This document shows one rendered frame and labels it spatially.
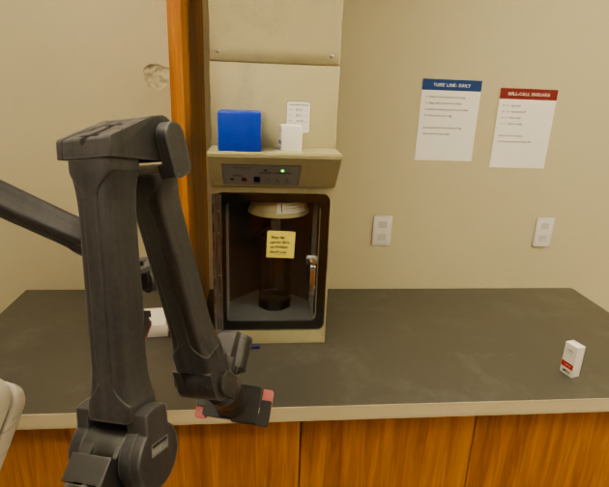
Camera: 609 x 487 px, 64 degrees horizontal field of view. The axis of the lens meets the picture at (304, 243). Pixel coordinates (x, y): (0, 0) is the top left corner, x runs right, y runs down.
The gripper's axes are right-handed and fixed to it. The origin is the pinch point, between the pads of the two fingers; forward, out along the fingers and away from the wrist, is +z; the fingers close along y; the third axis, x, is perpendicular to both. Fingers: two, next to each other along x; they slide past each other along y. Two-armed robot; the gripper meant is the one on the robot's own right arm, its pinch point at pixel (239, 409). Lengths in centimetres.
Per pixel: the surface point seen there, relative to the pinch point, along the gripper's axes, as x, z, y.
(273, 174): -55, -4, 2
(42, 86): -90, 9, 84
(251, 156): -55, -11, 7
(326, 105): -74, -10, -9
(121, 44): -103, 2, 59
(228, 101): -70, -13, 15
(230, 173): -54, -5, 12
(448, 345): -33, 42, -51
